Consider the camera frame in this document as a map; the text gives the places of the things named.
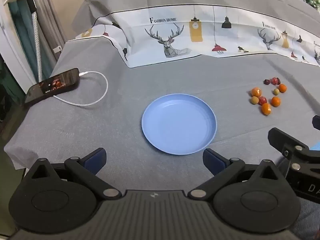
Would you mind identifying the white charging cable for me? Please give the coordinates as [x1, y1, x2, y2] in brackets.
[56, 71, 108, 106]

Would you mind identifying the black smartphone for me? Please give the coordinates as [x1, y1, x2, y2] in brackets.
[24, 68, 80, 104]

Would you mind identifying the teal curtain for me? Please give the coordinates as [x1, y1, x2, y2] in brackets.
[9, 0, 38, 83]

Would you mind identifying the grey curtain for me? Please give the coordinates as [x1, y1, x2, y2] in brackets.
[36, 0, 68, 62]

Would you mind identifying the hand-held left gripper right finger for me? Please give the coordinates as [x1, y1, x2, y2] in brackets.
[187, 149, 288, 200]

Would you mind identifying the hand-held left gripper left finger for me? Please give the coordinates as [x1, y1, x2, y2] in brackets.
[24, 148, 122, 200]

